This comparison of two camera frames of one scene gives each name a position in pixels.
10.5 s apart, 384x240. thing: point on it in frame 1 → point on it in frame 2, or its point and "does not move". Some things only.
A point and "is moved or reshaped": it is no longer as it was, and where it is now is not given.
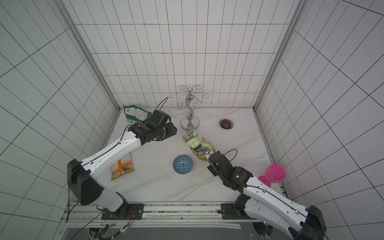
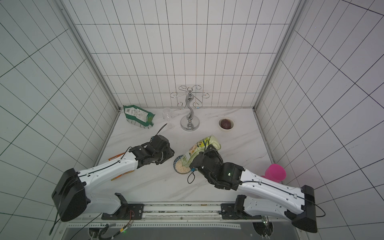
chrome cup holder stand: x=194 y=99 does not move
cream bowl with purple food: x=226 y=124 does not move
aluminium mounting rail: x=123 y=215 does not move
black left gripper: x=172 y=131 → x=169 y=153
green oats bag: x=198 y=144 is moved or reshaped
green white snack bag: x=134 y=114 does not move
